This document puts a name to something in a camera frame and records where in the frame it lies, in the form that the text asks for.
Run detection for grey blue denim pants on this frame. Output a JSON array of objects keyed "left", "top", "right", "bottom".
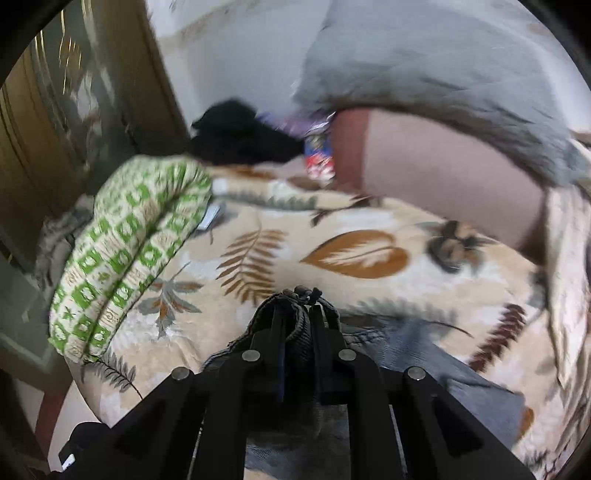
[{"left": 202, "top": 285, "right": 528, "bottom": 480}]

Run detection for beige leaf print blanket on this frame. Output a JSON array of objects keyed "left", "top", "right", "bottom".
[{"left": 74, "top": 167, "right": 590, "bottom": 479}]

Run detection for green white patterned quilt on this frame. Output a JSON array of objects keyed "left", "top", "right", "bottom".
[{"left": 49, "top": 155, "right": 212, "bottom": 363}]

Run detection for cream floral sheet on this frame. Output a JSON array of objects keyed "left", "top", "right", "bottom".
[{"left": 545, "top": 138, "right": 590, "bottom": 387}]

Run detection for colourful snack packet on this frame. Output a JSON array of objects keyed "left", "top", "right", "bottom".
[{"left": 304, "top": 133, "right": 335, "bottom": 182}]

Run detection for black cloth bundle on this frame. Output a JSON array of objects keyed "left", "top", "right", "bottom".
[{"left": 186, "top": 99, "right": 304, "bottom": 166}]

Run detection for wooden glass cabinet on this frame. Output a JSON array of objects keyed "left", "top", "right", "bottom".
[{"left": 1, "top": 1, "right": 187, "bottom": 389}]

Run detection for grey quilted pillow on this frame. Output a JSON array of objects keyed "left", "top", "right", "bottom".
[{"left": 294, "top": 1, "right": 590, "bottom": 186}]

